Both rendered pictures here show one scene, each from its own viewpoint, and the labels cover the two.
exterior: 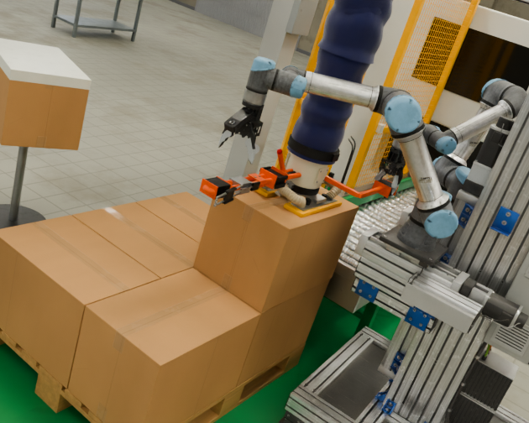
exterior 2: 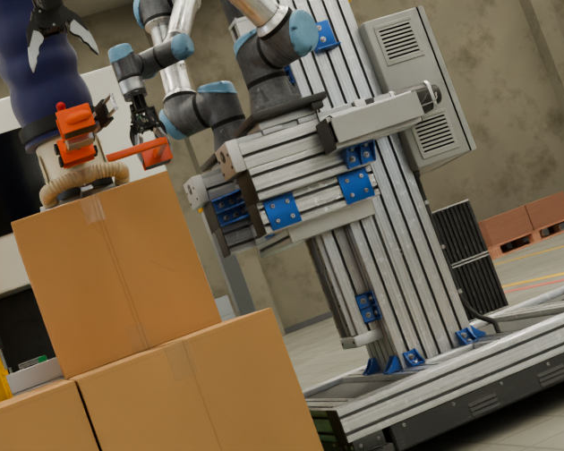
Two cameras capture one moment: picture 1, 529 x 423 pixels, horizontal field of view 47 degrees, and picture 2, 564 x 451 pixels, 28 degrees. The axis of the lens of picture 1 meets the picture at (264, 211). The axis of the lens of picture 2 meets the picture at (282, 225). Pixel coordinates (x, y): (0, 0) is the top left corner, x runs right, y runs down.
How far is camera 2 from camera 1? 2.08 m
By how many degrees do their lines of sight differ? 49
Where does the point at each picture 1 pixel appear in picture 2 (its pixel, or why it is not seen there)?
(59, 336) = not seen: outside the picture
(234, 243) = (106, 270)
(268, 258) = (170, 238)
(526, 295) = (405, 82)
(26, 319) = not seen: outside the picture
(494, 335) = (422, 149)
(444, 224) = (307, 26)
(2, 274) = not seen: outside the picture
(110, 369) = (200, 426)
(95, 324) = (118, 387)
